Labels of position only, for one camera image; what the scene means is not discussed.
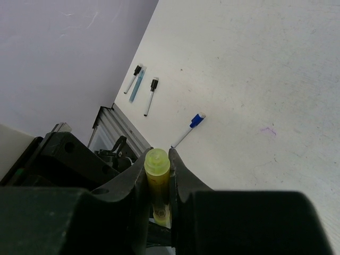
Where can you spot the black cap marker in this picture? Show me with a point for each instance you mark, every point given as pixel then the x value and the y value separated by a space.
pixel 153 87
pixel 135 74

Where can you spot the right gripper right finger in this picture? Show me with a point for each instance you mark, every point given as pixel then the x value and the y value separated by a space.
pixel 205 221

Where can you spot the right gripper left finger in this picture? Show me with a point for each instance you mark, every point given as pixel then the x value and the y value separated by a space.
pixel 111 219

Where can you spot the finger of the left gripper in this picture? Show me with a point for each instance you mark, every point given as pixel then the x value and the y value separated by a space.
pixel 158 236

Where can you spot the blue cap whiteboard marker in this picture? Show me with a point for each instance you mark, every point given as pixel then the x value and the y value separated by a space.
pixel 197 119

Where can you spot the black cap marker inner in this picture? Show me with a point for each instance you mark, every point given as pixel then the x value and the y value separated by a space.
pixel 153 87

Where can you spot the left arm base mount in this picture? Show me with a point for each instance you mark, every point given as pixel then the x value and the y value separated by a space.
pixel 120 157

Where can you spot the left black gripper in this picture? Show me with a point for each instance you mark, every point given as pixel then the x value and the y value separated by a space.
pixel 69 163

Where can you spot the light blue pen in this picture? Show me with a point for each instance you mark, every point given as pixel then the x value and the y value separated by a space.
pixel 137 84

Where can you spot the yellow highlighter pen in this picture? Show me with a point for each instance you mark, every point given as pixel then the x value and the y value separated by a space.
pixel 157 169

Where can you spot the black cap marker outer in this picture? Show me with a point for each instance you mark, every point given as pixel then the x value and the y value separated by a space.
pixel 135 74

